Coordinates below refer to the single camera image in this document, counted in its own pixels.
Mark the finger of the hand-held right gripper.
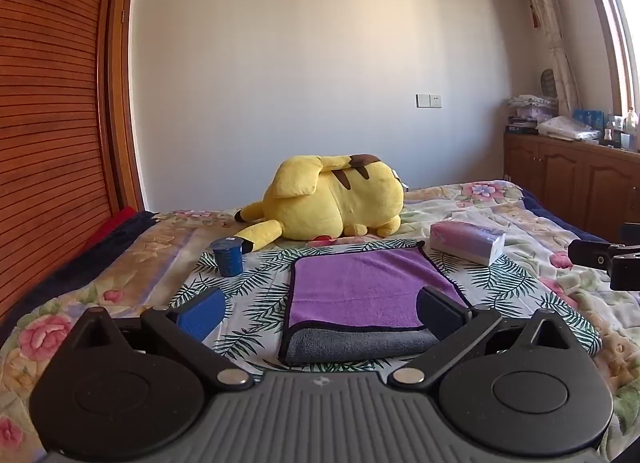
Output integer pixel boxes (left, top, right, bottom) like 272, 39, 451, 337
568, 239, 617, 270
609, 252, 640, 290

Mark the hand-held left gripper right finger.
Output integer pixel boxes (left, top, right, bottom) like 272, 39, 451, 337
389, 286, 577, 390

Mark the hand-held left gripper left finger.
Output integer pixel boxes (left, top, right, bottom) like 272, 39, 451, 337
74, 287, 255, 392

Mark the purple and grey towel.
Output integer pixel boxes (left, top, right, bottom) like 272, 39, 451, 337
278, 247, 474, 367

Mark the dark blue blanket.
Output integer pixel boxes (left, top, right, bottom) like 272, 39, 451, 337
0, 210, 162, 340
521, 194, 610, 245

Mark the leaf print cloth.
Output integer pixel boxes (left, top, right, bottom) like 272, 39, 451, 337
167, 238, 604, 380

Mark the blue plastic cup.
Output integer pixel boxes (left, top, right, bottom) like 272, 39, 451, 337
209, 237, 245, 278

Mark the pink tissue pack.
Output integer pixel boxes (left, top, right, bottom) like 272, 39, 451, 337
430, 221, 507, 267

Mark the wooden cabinet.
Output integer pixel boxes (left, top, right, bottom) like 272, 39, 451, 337
502, 132, 640, 245

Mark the floral quilt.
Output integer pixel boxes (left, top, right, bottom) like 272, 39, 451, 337
0, 180, 640, 463

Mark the red cloth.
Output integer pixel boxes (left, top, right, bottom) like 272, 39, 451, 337
85, 207, 139, 250

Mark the white plastic bag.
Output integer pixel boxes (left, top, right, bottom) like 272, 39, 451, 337
537, 116, 602, 142

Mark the blue box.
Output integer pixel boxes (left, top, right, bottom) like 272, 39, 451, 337
572, 108, 606, 130

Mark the yellow plush toy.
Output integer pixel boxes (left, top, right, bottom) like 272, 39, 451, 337
234, 153, 405, 254

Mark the clutter on cabinet top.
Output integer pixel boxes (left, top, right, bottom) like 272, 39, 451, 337
506, 93, 559, 136

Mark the window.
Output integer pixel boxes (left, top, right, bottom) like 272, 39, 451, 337
580, 0, 640, 120

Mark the cream patterned curtain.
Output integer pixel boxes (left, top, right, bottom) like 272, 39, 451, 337
505, 0, 582, 115

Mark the wooden louvred wardrobe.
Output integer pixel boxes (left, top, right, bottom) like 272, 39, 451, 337
0, 0, 147, 325

